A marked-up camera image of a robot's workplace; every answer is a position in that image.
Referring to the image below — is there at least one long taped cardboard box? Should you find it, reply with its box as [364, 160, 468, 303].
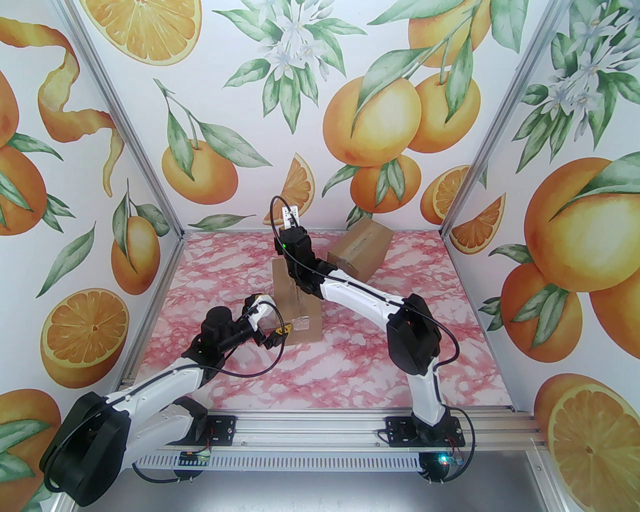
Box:
[272, 260, 323, 346]

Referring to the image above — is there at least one short taped cardboard box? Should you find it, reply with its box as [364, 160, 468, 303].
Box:
[327, 217, 393, 286]

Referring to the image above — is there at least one perforated metal strip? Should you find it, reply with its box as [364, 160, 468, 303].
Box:
[135, 450, 528, 472]

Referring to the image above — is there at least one grey metal shelf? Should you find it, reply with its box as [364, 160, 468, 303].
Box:
[65, 465, 566, 512]

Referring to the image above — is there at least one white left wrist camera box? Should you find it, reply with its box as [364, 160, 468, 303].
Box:
[245, 295, 277, 331]

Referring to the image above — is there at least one aluminium mounting rail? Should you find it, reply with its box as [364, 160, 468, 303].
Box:
[74, 406, 547, 453]

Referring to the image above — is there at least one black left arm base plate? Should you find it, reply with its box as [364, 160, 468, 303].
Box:
[197, 415, 237, 446]

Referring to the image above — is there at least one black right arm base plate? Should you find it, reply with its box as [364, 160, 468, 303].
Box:
[385, 415, 466, 447]

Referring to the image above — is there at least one black left base cable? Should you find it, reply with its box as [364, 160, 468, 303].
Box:
[132, 462, 193, 486]

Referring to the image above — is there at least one black base cable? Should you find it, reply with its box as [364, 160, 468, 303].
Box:
[132, 462, 193, 486]
[422, 407, 478, 485]

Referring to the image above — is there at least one aluminium left frame post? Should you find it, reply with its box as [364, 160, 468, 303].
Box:
[59, 0, 185, 238]

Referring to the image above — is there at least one aluminium frame post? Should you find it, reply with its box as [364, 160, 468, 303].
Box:
[59, 0, 185, 238]
[440, 0, 583, 238]

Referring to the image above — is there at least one black right base cable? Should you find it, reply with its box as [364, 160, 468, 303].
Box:
[422, 407, 478, 485]

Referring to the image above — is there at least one aluminium right frame post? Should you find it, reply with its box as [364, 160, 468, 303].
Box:
[440, 0, 583, 238]

